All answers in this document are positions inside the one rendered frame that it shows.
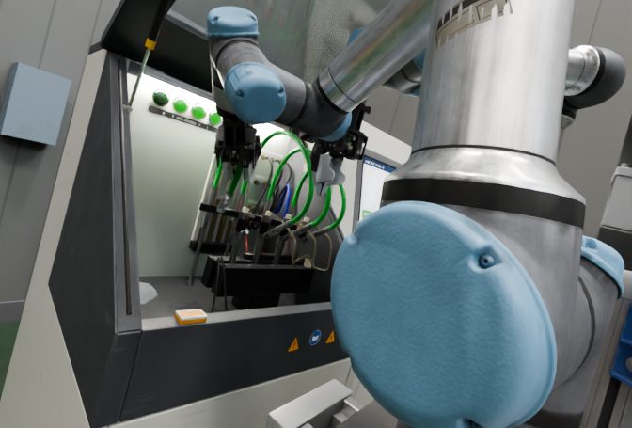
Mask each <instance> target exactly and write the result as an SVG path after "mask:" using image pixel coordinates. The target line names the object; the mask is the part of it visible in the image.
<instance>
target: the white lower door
mask: <svg viewBox="0 0 632 428"><path fill-rule="evenodd" d="M350 366H351V360H350V358H349V357H347V358H344V359H341V360H337V361H334V362H330V363H327V364H324V365H321V366H317V367H314V368H310V369H307V370H303V371H301V372H297V373H291V374H287V375H284V376H280V377H278V378H274V379H271V380H267V381H264V382H260V383H258V384H254V385H251V386H247V387H243V388H237V389H235V390H231V391H228V392H224V393H221V394H217V395H214V396H211V397H208V398H204V399H201V400H197V401H193V402H191V403H187V404H181V405H178V406H174V407H171V408H168V409H165V410H161V411H158V412H154V413H151V414H148V415H144V416H141V417H137V418H134V419H130V420H125V421H118V422H117V423H114V424H110V425H107V428H264V427H265V424H266V421H267V417H268V415H269V413H270V412H272V411H274V410H276V409H278V408H280V407H281V406H283V405H285V404H288V403H289V402H291V401H293V400H295V399H297V398H299V397H301V396H303V395H305V394H307V393H309V392H311V391H312V390H314V389H316V388H318V387H320V386H322V385H324V384H326V383H328V382H330V381H332V380H333V379H336V380H337V381H339V382H340V383H342V384H343V385H344V386H345V384H346V380H347V376H348V373H349V370H350Z"/></svg>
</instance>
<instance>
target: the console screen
mask: <svg viewBox="0 0 632 428"><path fill-rule="evenodd" d="M401 165H402V164H400V163H398V162H396V161H394V160H391V159H389V158H387V157H386V156H383V155H381V154H379V153H377V152H374V151H371V150H369V149H365V152H364V156H363V159H362V160H357V166H356V178H355V203H354V215H353V227H352V233H354V232H355V231H356V224H357V222H358V221H360V220H361V219H362V218H364V217H365V216H366V215H368V214H370V213H372V212H374V211H376V210H378V209H379V205H380V200H381V194H382V187H383V181H384V178H385V177H386V176H387V175H389V174H390V173H391V172H393V171H394V170H395V169H397V168H398V167H399V166H401Z"/></svg>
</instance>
